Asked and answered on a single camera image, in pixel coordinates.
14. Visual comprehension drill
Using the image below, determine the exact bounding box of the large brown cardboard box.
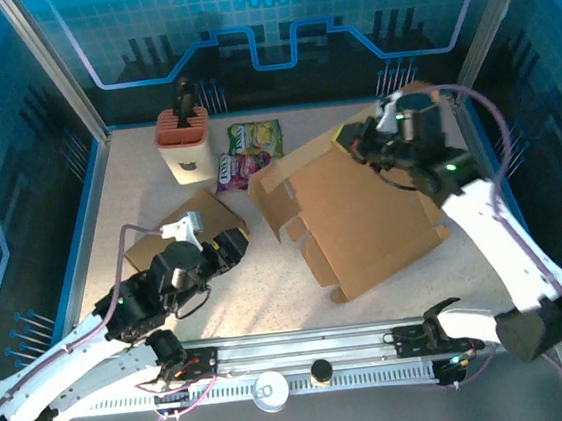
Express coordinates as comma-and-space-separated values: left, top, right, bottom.
237, 76, 471, 313

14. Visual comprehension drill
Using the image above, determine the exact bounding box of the black controller box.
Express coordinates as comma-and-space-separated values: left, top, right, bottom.
431, 353, 476, 389

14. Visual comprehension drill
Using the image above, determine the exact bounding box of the purple snack bag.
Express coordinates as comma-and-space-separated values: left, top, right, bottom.
212, 148, 276, 194

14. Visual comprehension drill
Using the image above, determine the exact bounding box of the yellow green snack bag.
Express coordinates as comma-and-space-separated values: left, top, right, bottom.
225, 118, 286, 165

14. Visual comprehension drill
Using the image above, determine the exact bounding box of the cream knife block orange top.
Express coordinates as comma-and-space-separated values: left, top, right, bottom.
151, 103, 218, 188

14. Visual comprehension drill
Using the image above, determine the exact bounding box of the white round lid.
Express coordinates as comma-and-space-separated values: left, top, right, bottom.
250, 369, 293, 415

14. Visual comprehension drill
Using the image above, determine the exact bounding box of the black round knob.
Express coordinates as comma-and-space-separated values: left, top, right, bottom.
309, 358, 335, 388

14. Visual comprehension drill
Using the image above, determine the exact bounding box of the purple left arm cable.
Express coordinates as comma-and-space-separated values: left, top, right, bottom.
0, 215, 229, 421

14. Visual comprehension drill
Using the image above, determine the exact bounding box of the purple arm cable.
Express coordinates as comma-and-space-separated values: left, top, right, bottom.
411, 70, 562, 413
0, 215, 229, 421

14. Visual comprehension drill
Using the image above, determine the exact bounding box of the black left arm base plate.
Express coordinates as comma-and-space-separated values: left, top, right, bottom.
149, 345, 222, 386

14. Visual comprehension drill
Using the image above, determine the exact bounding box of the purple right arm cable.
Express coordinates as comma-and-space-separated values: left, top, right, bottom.
411, 70, 562, 413

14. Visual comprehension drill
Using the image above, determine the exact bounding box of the aluminium front rail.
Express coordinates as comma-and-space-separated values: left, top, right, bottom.
49, 300, 562, 421

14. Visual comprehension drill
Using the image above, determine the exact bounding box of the aluminium frame post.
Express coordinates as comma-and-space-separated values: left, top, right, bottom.
443, 0, 554, 106
0, 0, 113, 154

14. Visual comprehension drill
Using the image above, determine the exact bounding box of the black knife handle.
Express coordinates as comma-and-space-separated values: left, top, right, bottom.
172, 76, 202, 130

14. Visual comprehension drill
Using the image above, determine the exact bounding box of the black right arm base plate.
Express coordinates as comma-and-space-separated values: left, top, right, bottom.
391, 317, 486, 360

